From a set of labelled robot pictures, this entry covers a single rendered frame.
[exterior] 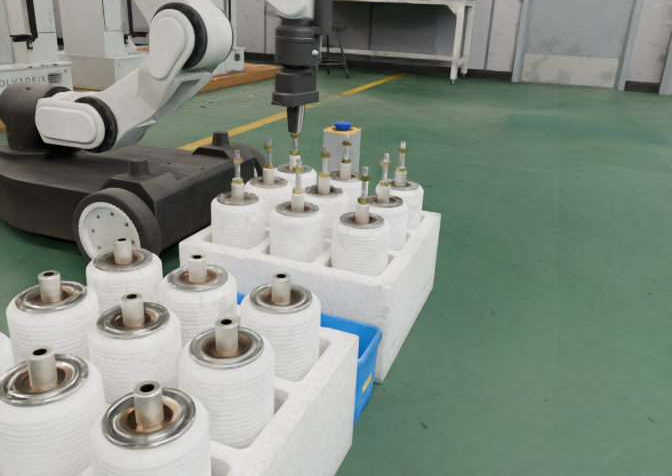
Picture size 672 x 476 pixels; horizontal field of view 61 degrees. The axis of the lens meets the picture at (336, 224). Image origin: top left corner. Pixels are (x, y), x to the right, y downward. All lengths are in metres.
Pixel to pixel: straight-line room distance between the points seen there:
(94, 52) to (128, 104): 2.19
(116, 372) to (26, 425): 0.12
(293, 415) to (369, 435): 0.28
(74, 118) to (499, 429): 1.18
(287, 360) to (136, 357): 0.17
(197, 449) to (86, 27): 3.31
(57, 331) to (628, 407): 0.85
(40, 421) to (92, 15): 3.22
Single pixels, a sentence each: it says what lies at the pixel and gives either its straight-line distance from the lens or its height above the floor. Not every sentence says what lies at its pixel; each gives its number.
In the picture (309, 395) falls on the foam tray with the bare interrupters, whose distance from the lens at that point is 0.66.
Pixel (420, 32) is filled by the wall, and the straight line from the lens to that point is 6.10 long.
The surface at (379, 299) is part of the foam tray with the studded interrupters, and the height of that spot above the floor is 0.16.
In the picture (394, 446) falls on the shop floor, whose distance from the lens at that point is 0.88.
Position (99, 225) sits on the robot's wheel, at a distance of 1.34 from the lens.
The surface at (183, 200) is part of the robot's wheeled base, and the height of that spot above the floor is 0.15.
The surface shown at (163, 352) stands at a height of 0.23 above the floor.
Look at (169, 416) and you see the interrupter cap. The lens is 0.53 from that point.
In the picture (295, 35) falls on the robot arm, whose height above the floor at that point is 0.53.
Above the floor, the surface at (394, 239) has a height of 0.19.
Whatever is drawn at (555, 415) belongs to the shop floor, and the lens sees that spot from 1.00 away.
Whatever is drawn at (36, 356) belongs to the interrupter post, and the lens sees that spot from 0.58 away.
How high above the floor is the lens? 0.58
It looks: 21 degrees down
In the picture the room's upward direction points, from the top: 3 degrees clockwise
